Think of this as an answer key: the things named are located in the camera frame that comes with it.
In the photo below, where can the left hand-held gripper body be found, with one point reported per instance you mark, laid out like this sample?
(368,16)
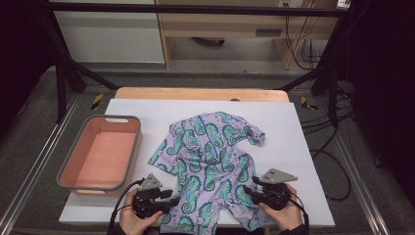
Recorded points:
(148,202)

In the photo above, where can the light wooden desk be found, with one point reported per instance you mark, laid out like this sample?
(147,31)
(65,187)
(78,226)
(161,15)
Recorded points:
(212,26)

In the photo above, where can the aluminium rail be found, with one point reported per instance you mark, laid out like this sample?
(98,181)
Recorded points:
(36,163)
(365,202)

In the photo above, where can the white cabinet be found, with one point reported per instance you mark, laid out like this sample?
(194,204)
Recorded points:
(107,39)

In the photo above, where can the person's right hand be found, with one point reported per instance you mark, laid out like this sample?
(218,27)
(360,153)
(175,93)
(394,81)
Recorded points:
(288,217)

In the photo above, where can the black curtain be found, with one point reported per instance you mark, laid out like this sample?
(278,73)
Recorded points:
(385,81)
(19,49)

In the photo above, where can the yellow tool floor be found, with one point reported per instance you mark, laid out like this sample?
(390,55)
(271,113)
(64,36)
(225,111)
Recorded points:
(97,101)
(306,103)

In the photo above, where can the person's left hand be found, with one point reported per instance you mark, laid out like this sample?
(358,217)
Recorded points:
(133,223)

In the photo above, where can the dark object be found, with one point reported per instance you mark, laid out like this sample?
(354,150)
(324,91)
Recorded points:
(208,41)

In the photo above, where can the white wall socket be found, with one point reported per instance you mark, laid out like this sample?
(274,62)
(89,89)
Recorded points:
(285,3)

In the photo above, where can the black metal frame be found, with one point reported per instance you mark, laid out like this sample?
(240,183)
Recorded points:
(195,9)

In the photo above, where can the pink basket with grey rim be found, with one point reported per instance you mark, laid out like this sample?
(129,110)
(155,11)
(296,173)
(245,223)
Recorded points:
(101,156)

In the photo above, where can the white power strip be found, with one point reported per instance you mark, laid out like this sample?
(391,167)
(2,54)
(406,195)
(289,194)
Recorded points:
(343,4)

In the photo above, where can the yellow tool left floor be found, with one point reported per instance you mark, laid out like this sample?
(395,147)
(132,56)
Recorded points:
(97,101)

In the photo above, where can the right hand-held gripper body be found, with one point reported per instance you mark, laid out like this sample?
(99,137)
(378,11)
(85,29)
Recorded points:
(274,194)

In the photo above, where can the purple seahorse print swimsuit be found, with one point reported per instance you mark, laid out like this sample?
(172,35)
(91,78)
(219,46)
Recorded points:
(208,153)

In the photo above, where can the yellow tool right floor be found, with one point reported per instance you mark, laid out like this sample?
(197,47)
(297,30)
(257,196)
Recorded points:
(306,103)

